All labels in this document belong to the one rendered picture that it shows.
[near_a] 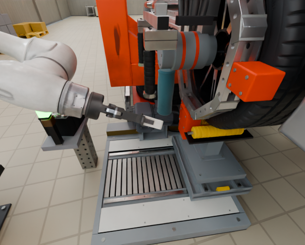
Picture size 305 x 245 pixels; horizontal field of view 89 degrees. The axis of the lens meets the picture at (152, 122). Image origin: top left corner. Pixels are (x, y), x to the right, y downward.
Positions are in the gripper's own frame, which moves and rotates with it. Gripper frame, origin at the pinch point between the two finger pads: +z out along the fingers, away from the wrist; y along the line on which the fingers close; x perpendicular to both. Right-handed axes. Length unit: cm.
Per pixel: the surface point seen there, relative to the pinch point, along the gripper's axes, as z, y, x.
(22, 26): -315, -672, 183
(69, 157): -24, -91, -49
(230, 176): 62, -15, -18
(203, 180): 48, -20, -24
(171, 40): -4.3, 7.0, 22.9
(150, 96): -2.4, -2.3, 8.3
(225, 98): 16.5, 10.5, 13.2
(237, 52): 10.0, 16.4, 23.1
